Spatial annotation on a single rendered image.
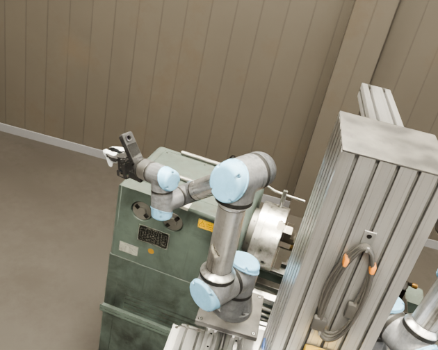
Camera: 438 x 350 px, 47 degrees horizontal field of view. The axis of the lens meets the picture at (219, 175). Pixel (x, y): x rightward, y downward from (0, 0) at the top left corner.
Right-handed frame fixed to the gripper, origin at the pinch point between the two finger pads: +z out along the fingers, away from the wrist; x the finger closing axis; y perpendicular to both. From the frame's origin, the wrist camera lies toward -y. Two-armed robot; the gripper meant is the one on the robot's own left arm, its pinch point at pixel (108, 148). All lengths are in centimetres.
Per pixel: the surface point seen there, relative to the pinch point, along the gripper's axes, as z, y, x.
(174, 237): -4, 51, 26
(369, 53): 31, 19, 268
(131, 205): 14.5, 37.9, 17.5
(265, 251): -35, 59, 52
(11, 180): 241, 117, 60
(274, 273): -27, 86, 70
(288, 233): -40, 52, 62
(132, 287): 18, 84, 15
